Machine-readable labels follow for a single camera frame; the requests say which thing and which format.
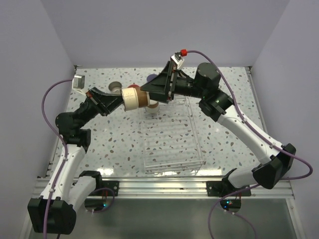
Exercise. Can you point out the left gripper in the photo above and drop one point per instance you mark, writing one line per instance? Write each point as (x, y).
(103, 103)

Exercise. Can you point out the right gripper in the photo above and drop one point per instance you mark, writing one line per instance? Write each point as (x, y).
(159, 87)

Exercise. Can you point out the red plastic cup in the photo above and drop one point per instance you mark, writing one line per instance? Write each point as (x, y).
(133, 86)

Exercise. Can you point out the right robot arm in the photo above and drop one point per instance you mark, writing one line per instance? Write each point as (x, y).
(274, 157)

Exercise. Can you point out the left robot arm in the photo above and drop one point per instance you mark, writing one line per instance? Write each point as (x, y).
(55, 210)

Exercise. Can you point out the purple plastic cup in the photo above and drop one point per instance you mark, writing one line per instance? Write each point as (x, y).
(151, 77)

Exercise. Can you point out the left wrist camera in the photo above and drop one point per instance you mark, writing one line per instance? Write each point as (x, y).
(78, 83)

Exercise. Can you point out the white wire dish rack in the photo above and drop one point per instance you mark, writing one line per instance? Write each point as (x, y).
(171, 144)

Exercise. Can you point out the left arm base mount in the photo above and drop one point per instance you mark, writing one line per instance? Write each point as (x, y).
(103, 188)

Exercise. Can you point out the aluminium front rail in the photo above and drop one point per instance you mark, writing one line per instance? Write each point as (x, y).
(186, 188)

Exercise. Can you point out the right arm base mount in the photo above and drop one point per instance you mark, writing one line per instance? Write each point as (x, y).
(223, 187)

